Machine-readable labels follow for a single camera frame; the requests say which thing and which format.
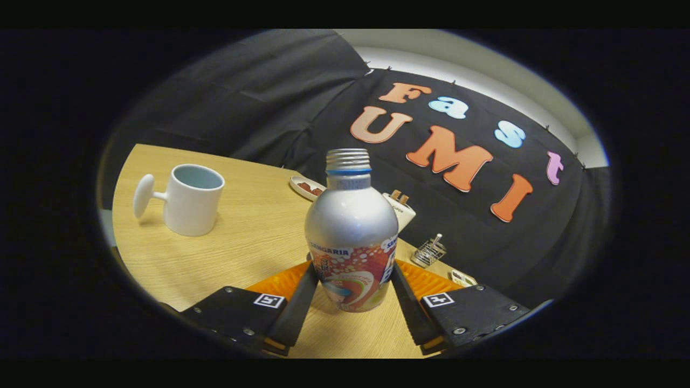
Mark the white oval plate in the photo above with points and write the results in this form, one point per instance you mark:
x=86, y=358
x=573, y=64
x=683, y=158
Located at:
x=296, y=186

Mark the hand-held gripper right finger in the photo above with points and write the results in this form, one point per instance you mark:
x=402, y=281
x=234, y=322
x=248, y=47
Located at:
x=412, y=312

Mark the brown meat piece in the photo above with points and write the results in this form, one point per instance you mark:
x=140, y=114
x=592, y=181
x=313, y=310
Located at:
x=305, y=187
x=317, y=191

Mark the white divided dish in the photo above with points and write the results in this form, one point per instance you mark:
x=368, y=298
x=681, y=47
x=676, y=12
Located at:
x=463, y=278

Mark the white toaster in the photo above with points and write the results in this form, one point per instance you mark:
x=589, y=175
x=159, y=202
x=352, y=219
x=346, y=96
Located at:
x=403, y=215

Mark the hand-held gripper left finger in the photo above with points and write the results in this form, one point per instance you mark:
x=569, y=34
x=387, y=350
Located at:
x=299, y=312

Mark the wooden table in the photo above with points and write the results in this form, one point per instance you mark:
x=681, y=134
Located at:
x=253, y=242

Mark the white cup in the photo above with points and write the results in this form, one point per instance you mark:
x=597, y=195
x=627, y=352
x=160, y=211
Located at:
x=191, y=207

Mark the silver juice bottle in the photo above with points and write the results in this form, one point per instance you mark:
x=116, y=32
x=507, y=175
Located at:
x=350, y=221

